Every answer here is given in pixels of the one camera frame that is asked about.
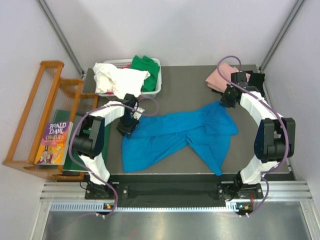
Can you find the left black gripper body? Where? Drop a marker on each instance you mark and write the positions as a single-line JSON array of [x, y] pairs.
[[126, 127]]

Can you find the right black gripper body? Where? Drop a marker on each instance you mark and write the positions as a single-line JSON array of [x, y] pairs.
[[226, 99]]

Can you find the blue t-shirt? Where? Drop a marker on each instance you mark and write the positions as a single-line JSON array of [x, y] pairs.
[[207, 131]]

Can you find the white t-shirt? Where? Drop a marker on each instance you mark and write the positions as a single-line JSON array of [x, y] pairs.
[[100, 78]]

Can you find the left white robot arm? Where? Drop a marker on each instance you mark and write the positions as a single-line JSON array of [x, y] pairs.
[[88, 137]]

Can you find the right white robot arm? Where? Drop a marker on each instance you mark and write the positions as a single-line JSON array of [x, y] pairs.
[[275, 138]]

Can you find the pink folded t-shirt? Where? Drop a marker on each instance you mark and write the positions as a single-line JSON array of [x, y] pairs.
[[216, 82]]

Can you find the black folded t-shirt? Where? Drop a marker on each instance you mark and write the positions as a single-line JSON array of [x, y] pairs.
[[255, 80]]

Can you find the white plastic laundry basket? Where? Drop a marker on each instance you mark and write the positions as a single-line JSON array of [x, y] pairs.
[[122, 63]]

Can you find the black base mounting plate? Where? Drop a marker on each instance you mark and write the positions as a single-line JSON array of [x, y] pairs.
[[215, 191]]

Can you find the Roald Dahl book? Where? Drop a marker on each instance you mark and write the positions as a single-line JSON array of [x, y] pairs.
[[54, 144]]

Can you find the wooden book rack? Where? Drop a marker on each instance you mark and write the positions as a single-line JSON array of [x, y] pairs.
[[49, 94]]

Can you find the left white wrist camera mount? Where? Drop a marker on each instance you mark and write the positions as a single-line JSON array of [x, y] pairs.
[[138, 113]]

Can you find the right aluminium frame post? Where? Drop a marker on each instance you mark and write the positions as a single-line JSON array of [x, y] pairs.
[[293, 13]]

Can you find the aluminium frame post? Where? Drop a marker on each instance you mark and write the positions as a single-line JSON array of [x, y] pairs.
[[43, 5], [293, 13]]

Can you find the left aluminium frame post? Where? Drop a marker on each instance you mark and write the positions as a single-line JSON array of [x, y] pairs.
[[43, 5]]

